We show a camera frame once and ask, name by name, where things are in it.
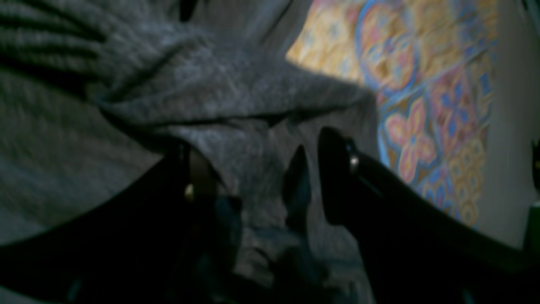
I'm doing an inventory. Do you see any image-right right gripper black left finger a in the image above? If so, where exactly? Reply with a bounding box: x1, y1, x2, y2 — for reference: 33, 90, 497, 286
1, 144, 213, 304

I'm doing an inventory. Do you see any image-right right gripper black right finger b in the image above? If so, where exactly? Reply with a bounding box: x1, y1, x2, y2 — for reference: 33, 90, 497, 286
318, 128, 539, 304

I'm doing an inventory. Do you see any grey t-shirt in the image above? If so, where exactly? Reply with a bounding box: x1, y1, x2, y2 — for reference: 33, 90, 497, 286
1, 0, 378, 304

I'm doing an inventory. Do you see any green storage bin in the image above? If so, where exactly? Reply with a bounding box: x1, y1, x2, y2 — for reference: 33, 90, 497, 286
524, 201, 540, 254

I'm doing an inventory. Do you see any patterned tile tablecloth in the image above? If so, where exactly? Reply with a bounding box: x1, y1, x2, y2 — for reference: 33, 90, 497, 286
287, 0, 498, 227

